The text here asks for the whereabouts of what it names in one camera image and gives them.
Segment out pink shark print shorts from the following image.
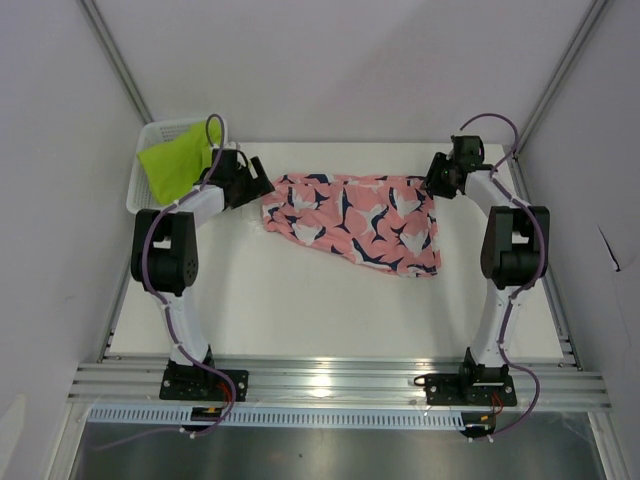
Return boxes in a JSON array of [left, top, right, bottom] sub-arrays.
[[262, 173, 442, 278]]

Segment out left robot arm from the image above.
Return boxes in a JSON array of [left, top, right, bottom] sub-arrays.
[[130, 149, 274, 400]]

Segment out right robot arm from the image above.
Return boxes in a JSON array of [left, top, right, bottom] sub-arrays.
[[227, 136, 549, 404]]

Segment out lime green shorts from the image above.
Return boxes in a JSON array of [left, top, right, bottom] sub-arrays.
[[136, 119, 226, 207]]

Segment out white plastic basket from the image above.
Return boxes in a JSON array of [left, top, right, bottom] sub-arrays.
[[124, 116, 230, 216]]

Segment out right aluminium frame post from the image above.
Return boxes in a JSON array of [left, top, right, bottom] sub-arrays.
[[509, 0, 619, 156]]

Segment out aluminium frame post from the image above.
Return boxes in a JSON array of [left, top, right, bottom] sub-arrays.
[[77, 0, 153, 124], [509, 0, 619, 156]]

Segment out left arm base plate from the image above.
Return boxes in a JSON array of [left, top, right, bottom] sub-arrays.
[[159, 360, 232, 402]]

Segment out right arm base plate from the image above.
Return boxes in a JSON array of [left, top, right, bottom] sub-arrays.
[[413, 365, 517, 407]]

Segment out left aluminium frame post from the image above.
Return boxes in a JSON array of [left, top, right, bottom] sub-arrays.
[[77, 0, 153, 124]]

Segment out aluminium mounting rail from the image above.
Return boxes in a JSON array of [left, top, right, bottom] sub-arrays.
[[67, 358, 612, 412]]

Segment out white slotted cable duct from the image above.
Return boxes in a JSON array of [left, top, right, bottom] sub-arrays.
[[87, 404, 465, 431]]

